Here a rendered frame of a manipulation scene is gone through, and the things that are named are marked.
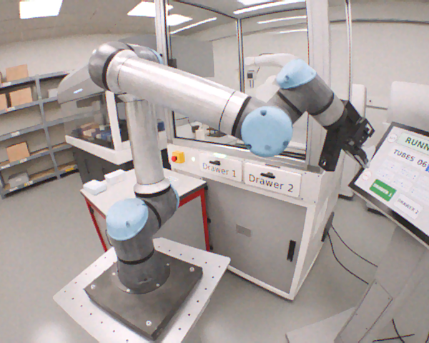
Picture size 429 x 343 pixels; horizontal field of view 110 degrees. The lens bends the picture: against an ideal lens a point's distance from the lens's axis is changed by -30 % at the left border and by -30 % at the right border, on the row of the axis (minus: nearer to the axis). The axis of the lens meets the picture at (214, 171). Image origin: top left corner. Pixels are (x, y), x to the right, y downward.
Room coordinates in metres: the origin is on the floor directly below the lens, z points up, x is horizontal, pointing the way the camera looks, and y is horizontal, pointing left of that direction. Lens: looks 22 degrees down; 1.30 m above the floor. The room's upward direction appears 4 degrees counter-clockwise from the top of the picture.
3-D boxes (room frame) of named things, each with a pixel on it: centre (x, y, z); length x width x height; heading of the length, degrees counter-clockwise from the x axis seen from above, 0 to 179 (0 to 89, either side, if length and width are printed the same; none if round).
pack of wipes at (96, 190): (1.14, 0.77, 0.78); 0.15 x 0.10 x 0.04; 59
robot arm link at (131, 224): (0.46, 0.24, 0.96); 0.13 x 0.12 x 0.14; 160
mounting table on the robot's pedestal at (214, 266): (0.44, 0.26, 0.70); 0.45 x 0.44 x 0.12; 154
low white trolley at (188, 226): (1.16, 0.48, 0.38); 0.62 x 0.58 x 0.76; 49
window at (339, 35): (1.13, -0.75, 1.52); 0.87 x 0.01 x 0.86; 139
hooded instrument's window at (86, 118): (2.51, 1.03, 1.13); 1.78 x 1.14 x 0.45; 49
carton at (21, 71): (3.21, 3.42, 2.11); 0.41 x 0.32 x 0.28; 134
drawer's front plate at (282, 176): (0.91, -0.27, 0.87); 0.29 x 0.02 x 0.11; 49
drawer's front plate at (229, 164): (1.12, -0.03, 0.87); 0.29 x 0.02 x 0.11; 49
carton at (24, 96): (3.22, 3.40, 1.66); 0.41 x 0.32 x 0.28; 134
